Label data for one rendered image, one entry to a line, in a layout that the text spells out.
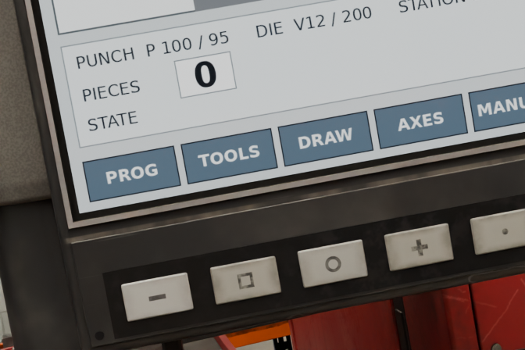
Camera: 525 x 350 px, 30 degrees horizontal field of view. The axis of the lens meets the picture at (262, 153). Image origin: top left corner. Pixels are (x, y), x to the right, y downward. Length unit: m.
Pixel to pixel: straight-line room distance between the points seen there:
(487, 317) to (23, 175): 0.54
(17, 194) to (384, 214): 0.25
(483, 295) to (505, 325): 0.04
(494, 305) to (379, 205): 0.49
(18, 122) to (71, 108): 0.12
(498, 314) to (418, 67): 0.52
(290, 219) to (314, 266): 0.03
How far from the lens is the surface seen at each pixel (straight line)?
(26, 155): 0.67
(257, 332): 2.91
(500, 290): 1.04
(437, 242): 0.57
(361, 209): 0.56
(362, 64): 0.56
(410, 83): 0.56
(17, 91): 0.67
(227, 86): 0.55
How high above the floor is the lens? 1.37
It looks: 4 degrees down
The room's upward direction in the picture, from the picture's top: 10 degrees counter-clockwise
